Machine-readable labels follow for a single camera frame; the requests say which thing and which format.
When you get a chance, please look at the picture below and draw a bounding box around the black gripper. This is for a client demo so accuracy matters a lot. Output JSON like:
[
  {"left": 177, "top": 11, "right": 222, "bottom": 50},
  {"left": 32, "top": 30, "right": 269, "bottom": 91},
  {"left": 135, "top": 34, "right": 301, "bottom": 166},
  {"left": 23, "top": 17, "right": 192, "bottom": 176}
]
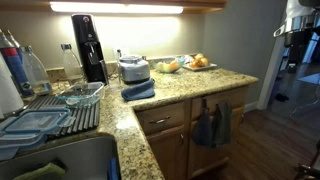
[{"left": 284, "top": 30, "right": 316, "bottom": 66}]

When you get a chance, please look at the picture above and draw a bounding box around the dark blue terry cloth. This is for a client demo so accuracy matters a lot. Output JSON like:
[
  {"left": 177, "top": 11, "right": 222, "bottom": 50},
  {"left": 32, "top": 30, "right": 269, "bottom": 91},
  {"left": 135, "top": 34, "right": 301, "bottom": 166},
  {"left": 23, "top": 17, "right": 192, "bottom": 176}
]
[{"left": 191, "top": 108, "right": 214, "bottom": 147}]

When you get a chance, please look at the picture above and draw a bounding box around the grey knitted dish cloth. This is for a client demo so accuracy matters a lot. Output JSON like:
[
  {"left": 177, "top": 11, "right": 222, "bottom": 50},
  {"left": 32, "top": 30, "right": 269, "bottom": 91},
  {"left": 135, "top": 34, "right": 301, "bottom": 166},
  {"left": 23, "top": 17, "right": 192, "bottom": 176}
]
[{"left": 211, "top": 101, "right": 233, "bottom": 149}]

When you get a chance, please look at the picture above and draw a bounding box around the folded blue microfibre cloth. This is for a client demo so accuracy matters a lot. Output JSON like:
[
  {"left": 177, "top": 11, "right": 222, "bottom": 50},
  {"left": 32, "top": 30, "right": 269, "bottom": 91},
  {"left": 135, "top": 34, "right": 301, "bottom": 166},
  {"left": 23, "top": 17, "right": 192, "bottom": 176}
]
[{"left": 120, "top": 78, "right": 156, "bottom": 102}]

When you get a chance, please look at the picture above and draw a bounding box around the green sponge cloth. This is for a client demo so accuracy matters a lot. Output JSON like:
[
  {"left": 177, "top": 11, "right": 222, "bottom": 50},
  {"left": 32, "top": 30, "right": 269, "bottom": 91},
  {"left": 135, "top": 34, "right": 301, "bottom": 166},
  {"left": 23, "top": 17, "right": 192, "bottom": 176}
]
[{"left": 13, "top": 162, "right": 67, "bottom": 180}]

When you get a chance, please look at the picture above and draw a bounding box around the blue floor rug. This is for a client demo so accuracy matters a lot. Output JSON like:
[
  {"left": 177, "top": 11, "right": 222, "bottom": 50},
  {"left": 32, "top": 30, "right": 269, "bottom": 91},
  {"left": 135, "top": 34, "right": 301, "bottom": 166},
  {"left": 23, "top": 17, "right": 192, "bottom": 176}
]
[{"left": 298, "top": 73, "right": 320, "bottom": 86}]

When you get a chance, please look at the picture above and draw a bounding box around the black shoe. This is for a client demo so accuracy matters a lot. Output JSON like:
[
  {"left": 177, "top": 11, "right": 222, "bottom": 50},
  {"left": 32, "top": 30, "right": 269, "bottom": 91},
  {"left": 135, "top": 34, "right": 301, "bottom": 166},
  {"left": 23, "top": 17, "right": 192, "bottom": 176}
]
[{"left": 275, "top": 93, "right": 290, "bottom": 103}]

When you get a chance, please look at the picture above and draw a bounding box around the white rectangular plate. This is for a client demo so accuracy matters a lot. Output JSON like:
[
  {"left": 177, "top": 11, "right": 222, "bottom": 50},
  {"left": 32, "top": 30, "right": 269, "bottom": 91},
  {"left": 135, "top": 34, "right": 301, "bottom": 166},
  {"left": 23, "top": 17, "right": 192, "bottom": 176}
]
[{"left": 182, "top": 61, "right": 218, "bottom": 72}]

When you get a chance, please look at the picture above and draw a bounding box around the orange fruit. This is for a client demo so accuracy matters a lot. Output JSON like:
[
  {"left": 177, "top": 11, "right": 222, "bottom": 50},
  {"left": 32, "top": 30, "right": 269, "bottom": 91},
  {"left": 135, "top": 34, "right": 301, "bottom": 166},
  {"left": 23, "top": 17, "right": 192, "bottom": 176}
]
[{"left": 168, "top": 60, "right": 180, "bottom": 72}]

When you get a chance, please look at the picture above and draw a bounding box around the black tripod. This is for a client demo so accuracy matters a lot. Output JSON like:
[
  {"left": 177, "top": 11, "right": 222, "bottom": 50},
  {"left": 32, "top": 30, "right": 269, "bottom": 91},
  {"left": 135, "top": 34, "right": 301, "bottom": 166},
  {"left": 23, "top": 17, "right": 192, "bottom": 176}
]
[{"left": 294, "top": 139, "right": 320, "bottom": 180}]

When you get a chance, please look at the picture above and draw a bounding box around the glass fruit bowl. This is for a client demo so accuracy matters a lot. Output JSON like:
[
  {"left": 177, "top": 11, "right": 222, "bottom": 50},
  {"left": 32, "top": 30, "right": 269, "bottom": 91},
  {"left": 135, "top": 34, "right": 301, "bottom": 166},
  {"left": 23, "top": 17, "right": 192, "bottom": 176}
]
[{"left": 152, "top": 57, "right": 185, "bottom": 74}]

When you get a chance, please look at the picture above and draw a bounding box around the pale green fruit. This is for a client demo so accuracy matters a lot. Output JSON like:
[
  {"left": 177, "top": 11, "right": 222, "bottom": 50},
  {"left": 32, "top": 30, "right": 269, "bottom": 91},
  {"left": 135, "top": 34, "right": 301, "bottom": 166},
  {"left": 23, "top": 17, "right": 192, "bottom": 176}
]
[{"left": 155, "top": 61, "right": 171, "bottom": 73}]

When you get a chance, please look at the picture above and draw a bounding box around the wide wooden cabinet door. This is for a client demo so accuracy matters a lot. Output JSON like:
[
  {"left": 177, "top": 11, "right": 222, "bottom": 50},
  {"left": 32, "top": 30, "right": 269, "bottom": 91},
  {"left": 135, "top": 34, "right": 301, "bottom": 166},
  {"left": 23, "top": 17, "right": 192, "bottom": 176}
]
[{"left": 187, "top": 106, "right": 246, "bottom": 179}]

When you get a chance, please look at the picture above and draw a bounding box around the silver food processor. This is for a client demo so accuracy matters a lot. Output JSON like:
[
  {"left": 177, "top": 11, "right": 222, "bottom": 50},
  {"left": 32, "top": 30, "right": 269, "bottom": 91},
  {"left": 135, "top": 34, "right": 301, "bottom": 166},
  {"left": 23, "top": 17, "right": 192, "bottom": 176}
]
[{"left": 117, "top": 54, "right": 151, "bottom": 85}]

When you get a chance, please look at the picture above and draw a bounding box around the narrow wooden cabinet door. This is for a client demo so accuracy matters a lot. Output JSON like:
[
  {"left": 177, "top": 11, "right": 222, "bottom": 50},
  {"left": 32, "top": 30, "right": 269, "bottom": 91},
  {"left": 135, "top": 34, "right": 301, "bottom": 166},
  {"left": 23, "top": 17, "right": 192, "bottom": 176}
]
[{"left": 146, "top": 124, "right": 187, "bottom": 180}]

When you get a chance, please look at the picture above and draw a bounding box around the under cabinet light strip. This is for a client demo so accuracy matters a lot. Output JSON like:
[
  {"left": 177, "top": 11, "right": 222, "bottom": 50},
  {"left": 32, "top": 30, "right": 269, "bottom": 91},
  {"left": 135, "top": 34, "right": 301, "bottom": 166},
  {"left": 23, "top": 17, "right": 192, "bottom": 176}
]
[{"left": 49, "top": 1, "right": 184, "bottom": 15}]

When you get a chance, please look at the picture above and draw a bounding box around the black soda maker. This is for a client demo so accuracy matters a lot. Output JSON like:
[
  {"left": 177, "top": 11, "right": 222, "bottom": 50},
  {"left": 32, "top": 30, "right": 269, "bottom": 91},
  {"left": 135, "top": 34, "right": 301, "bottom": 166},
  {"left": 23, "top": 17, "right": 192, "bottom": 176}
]
[{"left": 70, "top": 13, "right": 110, "bottom": 85}]

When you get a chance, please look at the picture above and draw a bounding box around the glass baking dish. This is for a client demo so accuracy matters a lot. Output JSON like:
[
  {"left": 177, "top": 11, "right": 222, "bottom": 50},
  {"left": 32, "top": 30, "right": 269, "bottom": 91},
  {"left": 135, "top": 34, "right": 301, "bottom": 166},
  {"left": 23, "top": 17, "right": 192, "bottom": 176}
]
[{"left": 55, "top": 81, "right": 106, "bottom": 108}]

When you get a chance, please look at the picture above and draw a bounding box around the grey ribbed drying mat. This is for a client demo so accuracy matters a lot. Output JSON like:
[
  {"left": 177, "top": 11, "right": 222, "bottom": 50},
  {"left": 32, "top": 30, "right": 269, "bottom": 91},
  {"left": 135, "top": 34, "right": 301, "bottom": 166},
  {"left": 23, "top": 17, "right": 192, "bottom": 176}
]
[{"left": 24, "top": 94, "right": 101, "bottom": 136}]

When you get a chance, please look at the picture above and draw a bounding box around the slim clear plastic bottle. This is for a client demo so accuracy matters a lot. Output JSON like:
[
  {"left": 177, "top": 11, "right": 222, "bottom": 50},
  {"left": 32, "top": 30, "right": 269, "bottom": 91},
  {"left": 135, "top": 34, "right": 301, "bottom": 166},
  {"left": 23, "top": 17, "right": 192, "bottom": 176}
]
[{"left": 60, "top": 43, "right": 86, "bottom": 84}]

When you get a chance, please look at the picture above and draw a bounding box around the stainless steel sink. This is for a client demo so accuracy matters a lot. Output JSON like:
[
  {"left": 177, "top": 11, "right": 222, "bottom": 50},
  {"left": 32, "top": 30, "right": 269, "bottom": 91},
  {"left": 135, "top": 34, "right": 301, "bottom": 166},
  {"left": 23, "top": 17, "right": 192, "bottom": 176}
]
[{"left": 0, "top": 134, "right": 121, "bottom": 180}]

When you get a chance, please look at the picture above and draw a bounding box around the large clear plastic bottle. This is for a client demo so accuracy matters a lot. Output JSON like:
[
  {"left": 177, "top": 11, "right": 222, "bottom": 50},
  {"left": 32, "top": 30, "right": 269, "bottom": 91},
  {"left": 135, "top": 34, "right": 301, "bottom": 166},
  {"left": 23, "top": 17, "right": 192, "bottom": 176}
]
[{"left": 20, "top": 45, "right": 53, "bottom": 97}]

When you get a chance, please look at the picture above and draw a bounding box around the blue rimmed container lid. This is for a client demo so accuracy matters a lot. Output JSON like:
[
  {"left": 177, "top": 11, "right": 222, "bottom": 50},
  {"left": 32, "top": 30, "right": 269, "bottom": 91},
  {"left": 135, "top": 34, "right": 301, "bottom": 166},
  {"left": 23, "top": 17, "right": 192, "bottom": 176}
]
[
  {"left": 1, "top": 107, "right": 76, "bottom": 135},
  {"left": 0, "top": 132, "right": 48, "bottom": 162}
]

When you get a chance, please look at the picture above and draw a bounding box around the blue-capped water bottle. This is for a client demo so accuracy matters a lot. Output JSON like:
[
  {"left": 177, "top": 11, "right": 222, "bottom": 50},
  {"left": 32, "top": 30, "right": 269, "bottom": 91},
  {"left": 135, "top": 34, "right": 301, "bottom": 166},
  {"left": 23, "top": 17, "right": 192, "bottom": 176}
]
[{"left": 0, "top": 29, "right": 36, "bottom": 99}]

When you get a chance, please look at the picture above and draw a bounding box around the wooden drawer black handle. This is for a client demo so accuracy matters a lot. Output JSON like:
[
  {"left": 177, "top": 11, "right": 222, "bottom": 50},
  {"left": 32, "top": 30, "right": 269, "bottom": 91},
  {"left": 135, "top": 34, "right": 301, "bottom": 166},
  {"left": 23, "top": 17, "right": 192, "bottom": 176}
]
[{"left": 190, "top": 85, "right": 249, "bottom": 120}]

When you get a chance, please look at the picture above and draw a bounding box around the wooden drawer silver handle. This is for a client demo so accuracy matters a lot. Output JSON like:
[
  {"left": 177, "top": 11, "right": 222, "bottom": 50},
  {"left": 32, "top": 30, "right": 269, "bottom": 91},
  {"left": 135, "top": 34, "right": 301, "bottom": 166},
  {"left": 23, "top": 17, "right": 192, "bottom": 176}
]
[{"left": 135, "top": 101, "right": 186, "bottom": 136}]

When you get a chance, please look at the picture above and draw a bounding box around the white wall outlet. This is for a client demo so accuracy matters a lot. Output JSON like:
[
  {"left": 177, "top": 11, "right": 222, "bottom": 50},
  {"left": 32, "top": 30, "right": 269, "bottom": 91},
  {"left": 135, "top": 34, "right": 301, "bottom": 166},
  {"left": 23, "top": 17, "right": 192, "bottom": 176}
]
[{"left": 114, "top": 47, "right": 130, "bottom": 59}]

